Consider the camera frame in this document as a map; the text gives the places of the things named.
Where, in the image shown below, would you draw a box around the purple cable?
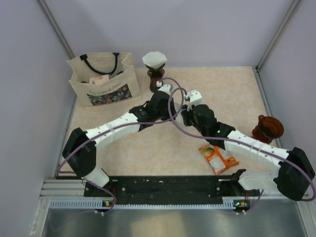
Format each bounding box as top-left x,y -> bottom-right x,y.
167,87 -> 316,214
57,78 -> 185,214

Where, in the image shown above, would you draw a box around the brown coffee dripper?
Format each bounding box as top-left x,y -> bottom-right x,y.
252,115 -> 284,144

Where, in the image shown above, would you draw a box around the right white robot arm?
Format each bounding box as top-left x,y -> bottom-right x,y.
181,104 -> 315,201

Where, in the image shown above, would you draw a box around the olive green coffee dripper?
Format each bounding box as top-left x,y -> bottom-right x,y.
147,68 -> 165,79

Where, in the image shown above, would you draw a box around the white paper coffee filters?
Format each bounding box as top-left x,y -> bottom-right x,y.
174,103 -> 188,120

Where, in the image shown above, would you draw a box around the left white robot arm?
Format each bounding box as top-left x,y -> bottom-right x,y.
59,90 -> 176,196

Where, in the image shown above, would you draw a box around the red glass coffee server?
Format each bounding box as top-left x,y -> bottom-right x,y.
150,77 -> 162,93

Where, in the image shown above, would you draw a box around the box inside tote bag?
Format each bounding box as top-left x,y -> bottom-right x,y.
89,75 -> 109,85

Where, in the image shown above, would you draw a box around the beige canvas tote bag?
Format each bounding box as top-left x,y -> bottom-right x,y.
68,52 -> 142,107

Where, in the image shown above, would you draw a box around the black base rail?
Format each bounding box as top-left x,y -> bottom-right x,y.
84,175 -> 260,205

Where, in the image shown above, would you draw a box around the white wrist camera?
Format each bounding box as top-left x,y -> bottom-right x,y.
156,82 -> 173,95
185,89 -> 202,111

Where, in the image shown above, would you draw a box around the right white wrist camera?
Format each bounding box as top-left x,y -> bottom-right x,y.
185,89 -> 202,111

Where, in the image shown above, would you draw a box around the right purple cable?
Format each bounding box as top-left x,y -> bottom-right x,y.
167,87 -> 316,214

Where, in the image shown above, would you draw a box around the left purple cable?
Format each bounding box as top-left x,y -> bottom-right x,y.
57,78 -> 185,214

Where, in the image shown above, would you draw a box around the orange snack packet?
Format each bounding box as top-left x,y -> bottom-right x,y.
198,145 -> 239,175

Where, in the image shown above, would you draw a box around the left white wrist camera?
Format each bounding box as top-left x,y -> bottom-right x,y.
156,82 -> 173,95

